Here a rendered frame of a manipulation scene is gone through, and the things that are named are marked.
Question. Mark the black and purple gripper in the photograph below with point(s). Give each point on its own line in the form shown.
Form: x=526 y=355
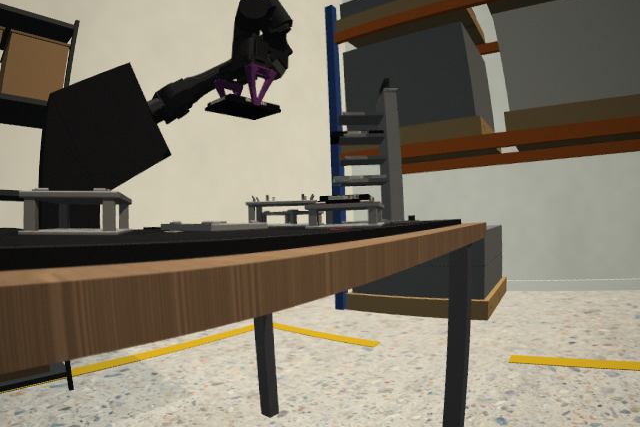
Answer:
x=244 y=65

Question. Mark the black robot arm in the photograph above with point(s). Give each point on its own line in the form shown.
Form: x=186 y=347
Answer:
x=177 y=98

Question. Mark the white microplate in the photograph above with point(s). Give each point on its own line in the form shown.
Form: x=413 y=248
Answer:
x=337 y=180

